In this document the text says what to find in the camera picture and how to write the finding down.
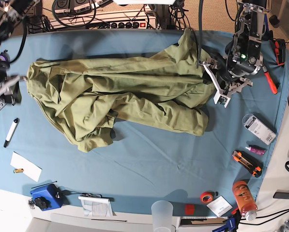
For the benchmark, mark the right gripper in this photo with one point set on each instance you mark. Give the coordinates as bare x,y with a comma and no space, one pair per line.
9,87

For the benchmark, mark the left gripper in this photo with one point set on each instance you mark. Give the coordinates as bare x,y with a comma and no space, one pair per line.
228,76

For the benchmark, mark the olive green t-shirt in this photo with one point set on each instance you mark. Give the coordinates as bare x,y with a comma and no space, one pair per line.
82,98

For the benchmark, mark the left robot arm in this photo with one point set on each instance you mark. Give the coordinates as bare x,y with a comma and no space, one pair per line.
249,29

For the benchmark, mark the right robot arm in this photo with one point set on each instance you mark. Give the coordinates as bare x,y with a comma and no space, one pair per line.
12,13

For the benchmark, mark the purple tape roll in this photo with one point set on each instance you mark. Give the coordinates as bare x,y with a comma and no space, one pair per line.
4,56

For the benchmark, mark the white black marker pen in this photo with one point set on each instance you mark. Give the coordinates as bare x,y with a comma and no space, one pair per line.
11,132

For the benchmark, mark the orange black tool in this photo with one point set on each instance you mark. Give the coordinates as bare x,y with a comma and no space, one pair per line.
279,49

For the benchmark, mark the white paper card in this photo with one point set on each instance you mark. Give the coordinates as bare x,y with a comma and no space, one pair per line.
29,169

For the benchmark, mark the small yellow battery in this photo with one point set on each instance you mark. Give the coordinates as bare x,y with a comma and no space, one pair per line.
18,170

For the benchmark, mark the pink glue tube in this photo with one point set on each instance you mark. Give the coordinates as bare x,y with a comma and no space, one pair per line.
255,150

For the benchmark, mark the orange black utility knife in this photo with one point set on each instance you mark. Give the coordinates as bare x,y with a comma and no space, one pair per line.
252,165

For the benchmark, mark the blue plastic box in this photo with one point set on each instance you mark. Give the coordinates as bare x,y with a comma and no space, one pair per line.
51,193

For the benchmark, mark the black knob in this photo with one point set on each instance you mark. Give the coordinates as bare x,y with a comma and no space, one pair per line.
42,203

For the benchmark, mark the red tape roll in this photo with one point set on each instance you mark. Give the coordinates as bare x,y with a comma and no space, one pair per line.
207,197

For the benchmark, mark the blue table cloth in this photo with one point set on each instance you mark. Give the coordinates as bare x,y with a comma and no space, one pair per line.
146,164

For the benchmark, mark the orange drink bottle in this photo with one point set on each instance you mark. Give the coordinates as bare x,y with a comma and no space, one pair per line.
245,201

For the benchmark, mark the black power adapter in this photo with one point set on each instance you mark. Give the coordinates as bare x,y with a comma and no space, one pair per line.
281,195

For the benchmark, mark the white small card box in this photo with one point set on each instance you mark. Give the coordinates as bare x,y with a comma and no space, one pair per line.
219,206

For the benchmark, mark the red plastic cap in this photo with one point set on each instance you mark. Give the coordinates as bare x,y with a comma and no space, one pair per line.
189,209

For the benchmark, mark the white folded booklet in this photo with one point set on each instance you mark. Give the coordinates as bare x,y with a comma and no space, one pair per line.
96,207

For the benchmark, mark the blue clamp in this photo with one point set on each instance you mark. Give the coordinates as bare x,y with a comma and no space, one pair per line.
232,223

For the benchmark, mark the translucent plastic cup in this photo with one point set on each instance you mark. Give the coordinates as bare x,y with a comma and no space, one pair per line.
162,212

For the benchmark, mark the orange handled screwdriver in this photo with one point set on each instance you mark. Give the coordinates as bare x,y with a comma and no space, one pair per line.
273,86

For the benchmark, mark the black cable tie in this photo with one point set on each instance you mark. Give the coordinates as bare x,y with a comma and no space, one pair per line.
44,185

